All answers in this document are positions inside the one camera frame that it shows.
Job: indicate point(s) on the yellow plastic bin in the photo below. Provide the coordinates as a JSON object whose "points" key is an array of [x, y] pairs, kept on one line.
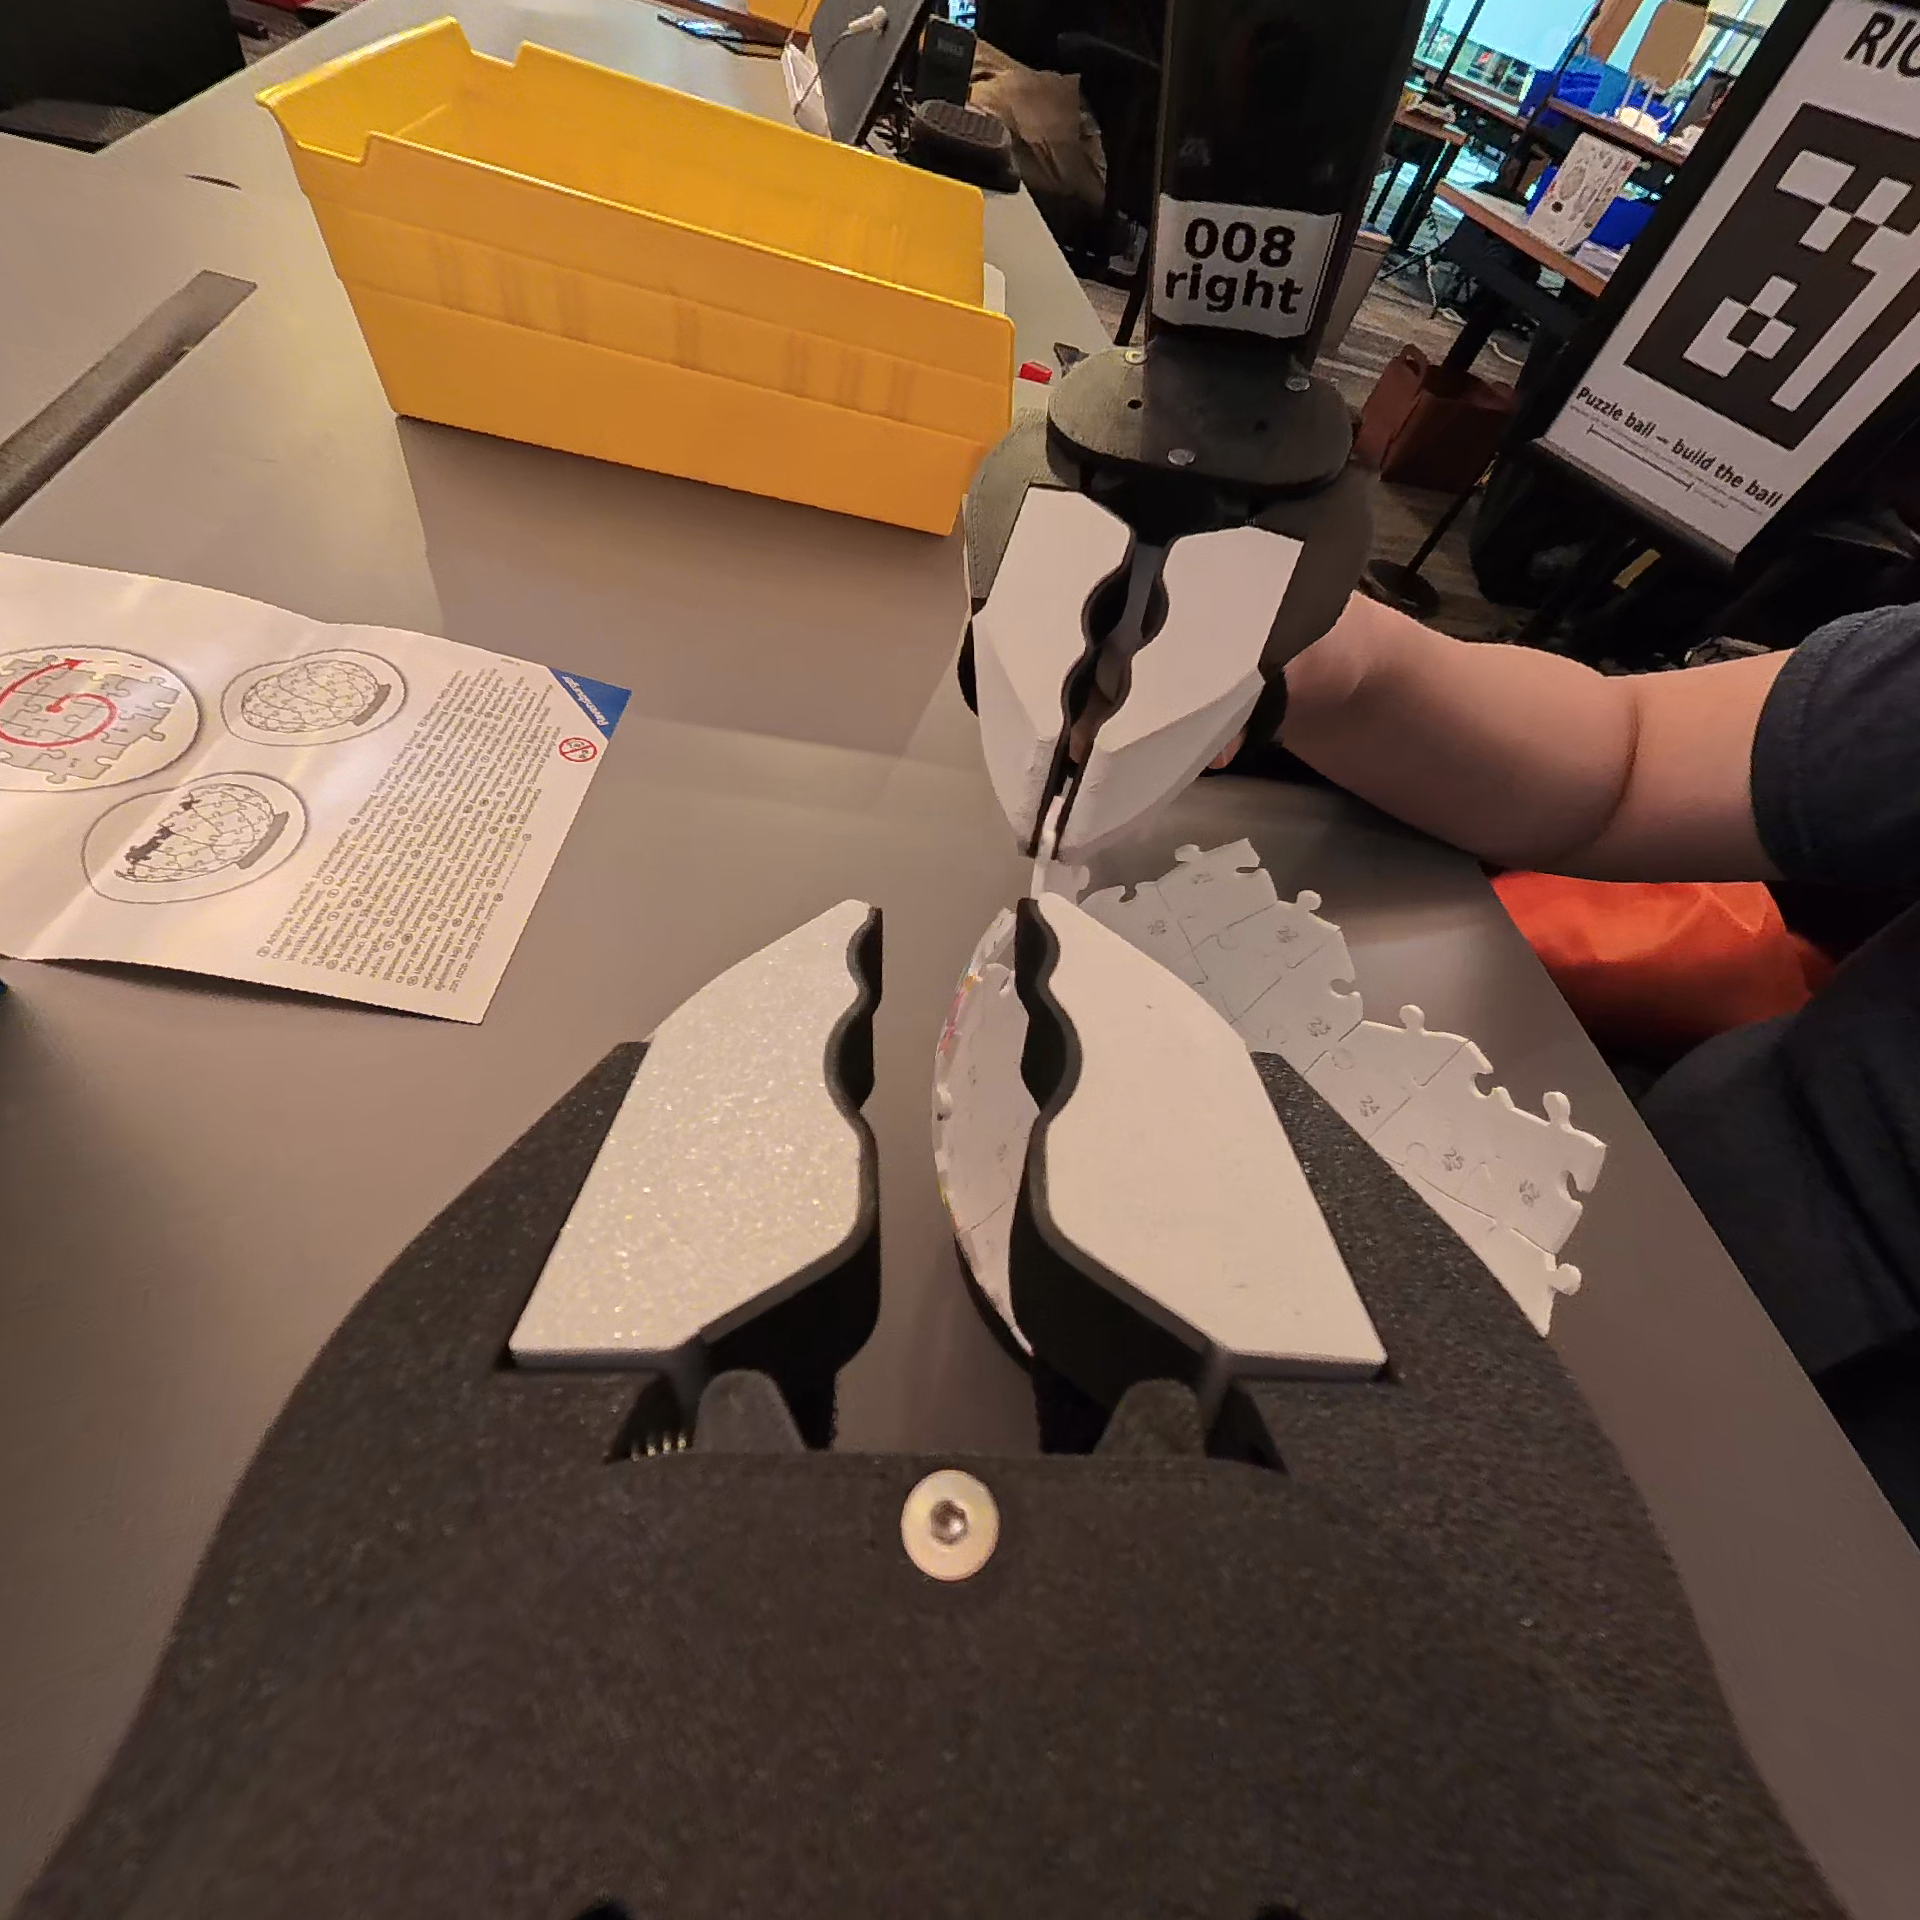
{"points": [[647, 302]]}

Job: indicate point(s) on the partly built puzzle ball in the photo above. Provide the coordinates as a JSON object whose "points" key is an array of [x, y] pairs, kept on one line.
{"points": [[1424, 1111]]}

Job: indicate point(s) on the orange object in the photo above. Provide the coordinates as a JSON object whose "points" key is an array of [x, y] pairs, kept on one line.
{"points": [[1651, 946]]}

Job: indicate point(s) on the person's right forearm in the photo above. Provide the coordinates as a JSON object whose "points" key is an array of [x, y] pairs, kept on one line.
{"points": [[1590, 749]]}

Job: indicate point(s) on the person's right hand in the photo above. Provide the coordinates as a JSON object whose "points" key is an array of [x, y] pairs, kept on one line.
{"points": [[1349, 674]]}

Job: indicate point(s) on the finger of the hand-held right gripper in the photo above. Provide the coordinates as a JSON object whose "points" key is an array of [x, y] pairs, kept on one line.
{"points": [[1029, 629], [1215, 648]]}

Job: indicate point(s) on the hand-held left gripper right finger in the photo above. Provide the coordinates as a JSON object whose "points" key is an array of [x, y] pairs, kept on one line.
{"points": [[1203, 1203]]}

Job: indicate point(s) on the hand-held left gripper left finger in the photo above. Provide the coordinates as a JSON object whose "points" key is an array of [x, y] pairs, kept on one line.
{"points": [[706, 1168]]}

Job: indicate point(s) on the brown leather bag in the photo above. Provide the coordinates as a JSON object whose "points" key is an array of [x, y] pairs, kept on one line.
{"points": [[1434, 420]]}

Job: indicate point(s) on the small white puzzle piece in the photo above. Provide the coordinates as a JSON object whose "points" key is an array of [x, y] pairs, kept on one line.
{"points": [[1059, 871]]}

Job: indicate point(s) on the white instruction leaflet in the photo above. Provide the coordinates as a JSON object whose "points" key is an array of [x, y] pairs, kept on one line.
{"points": [[303, 780]]}

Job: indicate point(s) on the black white marker sign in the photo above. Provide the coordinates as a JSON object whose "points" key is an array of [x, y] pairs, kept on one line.
{"points": [[1771, 270]]}

